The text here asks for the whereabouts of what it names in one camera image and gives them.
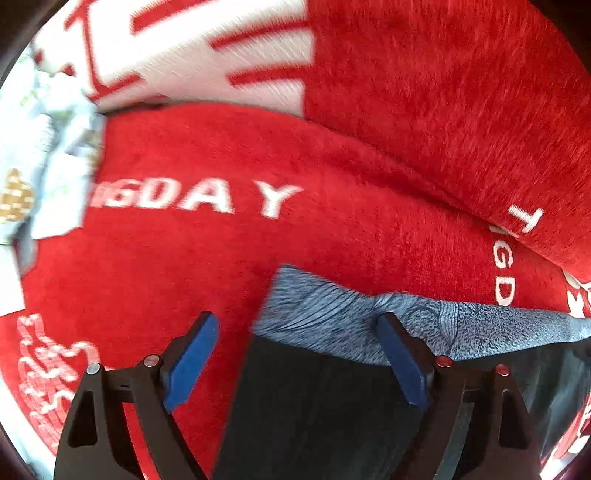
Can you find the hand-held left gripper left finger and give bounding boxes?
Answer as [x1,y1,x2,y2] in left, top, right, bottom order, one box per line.
[53,311,221,480]

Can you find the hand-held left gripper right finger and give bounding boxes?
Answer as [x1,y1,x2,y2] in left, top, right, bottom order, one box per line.
[375,312,544,480]

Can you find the black pants with patterned waistband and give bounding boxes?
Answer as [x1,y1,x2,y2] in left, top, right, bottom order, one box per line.
[215,264,591,480]

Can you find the red printed sofa seat cushion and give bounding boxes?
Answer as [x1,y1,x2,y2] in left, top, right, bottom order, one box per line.
[0,104,591,480]

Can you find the light blue printed cloth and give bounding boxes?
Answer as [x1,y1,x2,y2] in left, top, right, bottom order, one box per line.
[0,46,108,319]

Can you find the red printed sofa back cushion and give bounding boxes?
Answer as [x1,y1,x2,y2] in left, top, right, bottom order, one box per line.
[31,0,591,273]

